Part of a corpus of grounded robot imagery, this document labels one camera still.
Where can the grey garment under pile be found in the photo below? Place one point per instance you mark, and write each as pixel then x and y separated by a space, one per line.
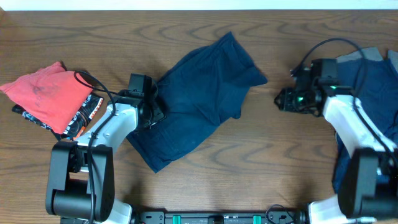
pixel 371 53

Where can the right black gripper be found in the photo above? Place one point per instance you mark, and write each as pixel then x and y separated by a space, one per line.
pixel 286 103

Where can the blue denim garment pile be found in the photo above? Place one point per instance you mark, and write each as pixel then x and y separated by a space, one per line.
pixel 378 94

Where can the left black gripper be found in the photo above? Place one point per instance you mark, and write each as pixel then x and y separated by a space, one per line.
pixel 160 115

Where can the dark navy shorts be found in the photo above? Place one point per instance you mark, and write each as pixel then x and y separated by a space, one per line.
pixel 198 94

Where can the folded red shirt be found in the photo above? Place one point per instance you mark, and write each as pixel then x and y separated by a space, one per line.
pixel 51 94

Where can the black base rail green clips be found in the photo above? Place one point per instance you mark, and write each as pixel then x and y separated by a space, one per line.
pixel 275 214

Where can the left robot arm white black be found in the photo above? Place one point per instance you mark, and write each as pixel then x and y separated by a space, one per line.
pixel 80 187

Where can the folded black printed shirt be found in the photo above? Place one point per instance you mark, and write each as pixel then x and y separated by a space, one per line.
pixel 78 123

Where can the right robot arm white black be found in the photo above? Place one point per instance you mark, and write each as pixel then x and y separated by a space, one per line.
pixel 368 191

